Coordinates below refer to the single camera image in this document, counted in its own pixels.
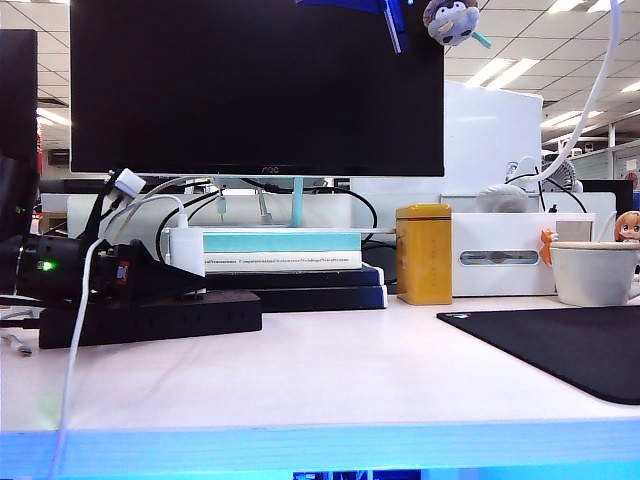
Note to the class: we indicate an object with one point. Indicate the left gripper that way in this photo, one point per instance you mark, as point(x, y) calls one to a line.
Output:
point(117, 287)

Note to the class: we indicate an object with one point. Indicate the white charger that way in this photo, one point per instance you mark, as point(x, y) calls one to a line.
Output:
point(187, 250)

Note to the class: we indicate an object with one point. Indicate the black power strip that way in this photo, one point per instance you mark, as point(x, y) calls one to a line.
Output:
point(175, 320)

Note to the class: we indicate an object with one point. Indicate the white book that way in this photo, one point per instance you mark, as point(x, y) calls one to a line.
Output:
point(280, 267)

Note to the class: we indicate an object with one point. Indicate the teal book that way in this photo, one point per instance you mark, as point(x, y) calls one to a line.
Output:
point(280, 242)

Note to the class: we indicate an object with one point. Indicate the black stacked books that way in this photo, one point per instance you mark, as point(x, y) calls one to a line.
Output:
point(300, 277)

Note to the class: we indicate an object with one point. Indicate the silver monitor stand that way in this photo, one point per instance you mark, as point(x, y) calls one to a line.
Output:
point(298, 205)

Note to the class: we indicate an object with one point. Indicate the white desk divider panel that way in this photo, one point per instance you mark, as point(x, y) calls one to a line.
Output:
point(310, 215)
point(600, 202)

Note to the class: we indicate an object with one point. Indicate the black AOC monitor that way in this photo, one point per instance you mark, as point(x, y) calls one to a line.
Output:
point(200, 110)

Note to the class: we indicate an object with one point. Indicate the black side monitor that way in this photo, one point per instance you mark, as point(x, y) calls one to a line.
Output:
point(20, 100)

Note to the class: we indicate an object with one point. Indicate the yellow rectangular tin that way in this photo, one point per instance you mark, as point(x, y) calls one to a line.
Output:
point(425, 260)

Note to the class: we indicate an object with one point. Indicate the white tissue box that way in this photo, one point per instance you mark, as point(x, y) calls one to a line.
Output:
point(500, 280)

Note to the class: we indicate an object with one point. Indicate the grey round cushion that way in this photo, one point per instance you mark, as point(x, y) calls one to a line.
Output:
point(502, 200)

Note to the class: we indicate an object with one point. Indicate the tall white partition board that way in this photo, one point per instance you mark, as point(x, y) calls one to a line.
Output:
point(490, 140)

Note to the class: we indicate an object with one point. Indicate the small orange cat figurine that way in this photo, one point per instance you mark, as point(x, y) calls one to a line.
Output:
point(547, 247)

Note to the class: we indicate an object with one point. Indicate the grey penguin plush toy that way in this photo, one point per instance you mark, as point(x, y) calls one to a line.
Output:
point(450, 22)

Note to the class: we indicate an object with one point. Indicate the black Corsair mouse pad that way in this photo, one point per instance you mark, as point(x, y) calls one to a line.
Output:
point(560, 350)

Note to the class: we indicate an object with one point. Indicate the small white desk fan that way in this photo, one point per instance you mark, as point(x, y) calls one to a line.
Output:
point(562, 177)

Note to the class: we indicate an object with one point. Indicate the pale ceramic mug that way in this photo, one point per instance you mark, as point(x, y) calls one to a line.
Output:
point(590, 280)

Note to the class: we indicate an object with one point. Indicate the round wooden mug lid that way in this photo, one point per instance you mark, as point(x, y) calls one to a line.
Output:
point(590, 245)

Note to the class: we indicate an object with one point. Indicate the black background monitor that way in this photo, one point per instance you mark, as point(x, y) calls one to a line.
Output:
point(620, 192)

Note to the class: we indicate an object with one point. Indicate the orange-haired anime figurine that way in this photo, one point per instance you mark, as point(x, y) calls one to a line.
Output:
point(629, 227)

